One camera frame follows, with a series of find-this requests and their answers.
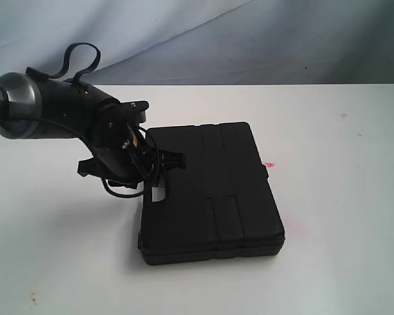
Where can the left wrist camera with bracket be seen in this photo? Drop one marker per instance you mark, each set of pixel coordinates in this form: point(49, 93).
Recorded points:
point(134, 111)

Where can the white backdrop cloth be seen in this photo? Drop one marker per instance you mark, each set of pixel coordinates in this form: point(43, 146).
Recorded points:
point(204, 42)

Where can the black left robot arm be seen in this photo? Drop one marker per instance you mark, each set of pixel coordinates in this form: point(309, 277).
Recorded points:
point(35, 107)

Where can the black plastic tool case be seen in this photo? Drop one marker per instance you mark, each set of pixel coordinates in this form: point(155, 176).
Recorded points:
point(219, 206)

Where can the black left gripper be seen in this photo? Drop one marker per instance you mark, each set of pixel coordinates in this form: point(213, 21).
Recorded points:
point(122, 154)

